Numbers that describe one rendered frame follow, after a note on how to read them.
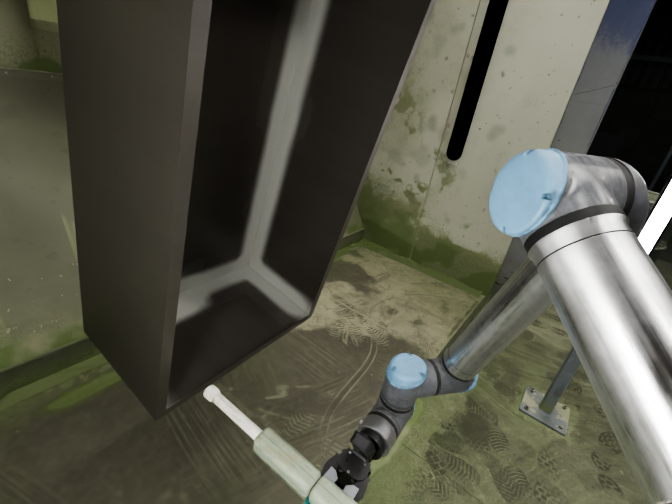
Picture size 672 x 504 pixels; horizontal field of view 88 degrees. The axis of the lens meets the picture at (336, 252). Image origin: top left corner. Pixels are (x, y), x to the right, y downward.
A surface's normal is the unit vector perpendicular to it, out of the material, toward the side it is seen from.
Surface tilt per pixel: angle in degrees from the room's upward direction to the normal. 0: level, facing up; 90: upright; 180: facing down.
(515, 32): 90
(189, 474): 0
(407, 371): 5
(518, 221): 86
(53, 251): 57
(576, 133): 90
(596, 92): 90
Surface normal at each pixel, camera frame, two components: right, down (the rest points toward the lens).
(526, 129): -0.61, 0.26
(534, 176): -0.96, -0.12
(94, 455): 0.15, -0.89
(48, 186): 0.74, -0.17
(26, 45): 0.78, 0.37
